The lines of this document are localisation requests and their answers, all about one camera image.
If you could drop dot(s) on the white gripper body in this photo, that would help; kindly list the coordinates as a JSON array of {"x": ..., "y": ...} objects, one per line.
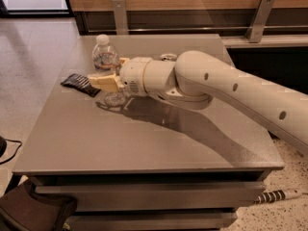
[{"x": 132, "y": 75}]

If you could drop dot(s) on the clear plastic water bottle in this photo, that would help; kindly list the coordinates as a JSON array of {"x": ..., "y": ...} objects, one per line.
[{"x": 106, "y": 62}]

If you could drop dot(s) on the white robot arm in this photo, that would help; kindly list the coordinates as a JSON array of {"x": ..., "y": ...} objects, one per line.
[{"x": 195, "y": 78}]

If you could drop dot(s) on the dark rxbar chocolate bar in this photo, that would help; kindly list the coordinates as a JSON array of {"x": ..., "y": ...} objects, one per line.
[{"x": 80, "y": 83}]

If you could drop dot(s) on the red coca-cola can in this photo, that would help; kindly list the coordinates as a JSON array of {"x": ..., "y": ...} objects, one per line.
[{"x": 168, "y": 57}]

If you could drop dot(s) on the grey cabinet upper drawer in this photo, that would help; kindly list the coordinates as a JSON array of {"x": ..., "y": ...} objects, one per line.
[{"x": 136, "y": 197}]

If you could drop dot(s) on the grey cabinet drawer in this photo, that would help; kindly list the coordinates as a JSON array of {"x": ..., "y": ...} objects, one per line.
[
  {"x": 136, "y": 197},
  {"x": 153, "y": 222}
]

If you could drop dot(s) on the grey cabinet lower drawer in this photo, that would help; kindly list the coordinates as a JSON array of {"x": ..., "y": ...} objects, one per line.
[{"x": 153, "y": 222}]

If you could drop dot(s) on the black bag on floor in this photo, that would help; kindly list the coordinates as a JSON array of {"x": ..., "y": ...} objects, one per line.
[{"x": 21, "y": 209}]

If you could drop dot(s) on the metal wall rail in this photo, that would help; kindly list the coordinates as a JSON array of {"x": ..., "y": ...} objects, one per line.
[{"x": 270, "y": 30}]

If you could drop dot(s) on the left metal wall bracket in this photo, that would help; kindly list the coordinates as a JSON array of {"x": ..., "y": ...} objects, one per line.
[{"x": 120, "y": 17}]

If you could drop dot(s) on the metal wall bracket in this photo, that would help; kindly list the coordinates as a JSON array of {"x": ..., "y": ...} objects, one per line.
[
  {"x": 120, "y": 17},
  {"x": 256, "y": 29}
]

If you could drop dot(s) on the right metal wall bracket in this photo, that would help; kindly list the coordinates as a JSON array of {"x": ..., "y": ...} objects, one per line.
[{"x": 256, "y": 29}]

